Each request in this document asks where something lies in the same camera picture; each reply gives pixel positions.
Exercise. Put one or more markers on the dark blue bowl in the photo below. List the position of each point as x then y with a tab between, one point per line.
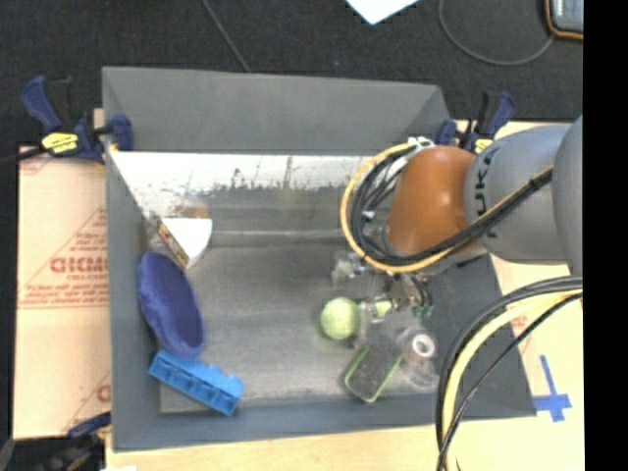
169	302

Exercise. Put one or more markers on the clear glass jar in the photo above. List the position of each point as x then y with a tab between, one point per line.
422	356

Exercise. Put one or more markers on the white box with printed edge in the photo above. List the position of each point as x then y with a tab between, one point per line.
192	236

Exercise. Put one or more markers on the blue plastic block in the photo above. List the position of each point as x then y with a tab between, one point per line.
196	383

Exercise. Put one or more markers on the brown cardboard board red print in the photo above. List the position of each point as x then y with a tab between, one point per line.
59	341

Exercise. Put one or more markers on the green-rimmed dark flat pad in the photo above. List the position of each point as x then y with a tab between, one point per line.
373	373

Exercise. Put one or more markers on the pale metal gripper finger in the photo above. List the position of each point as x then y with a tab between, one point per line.
379	306
376	318

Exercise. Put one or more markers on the yellow-green ball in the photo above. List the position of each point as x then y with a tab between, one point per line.
339	318

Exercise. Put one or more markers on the grey metal bin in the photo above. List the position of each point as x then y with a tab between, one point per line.
275	116

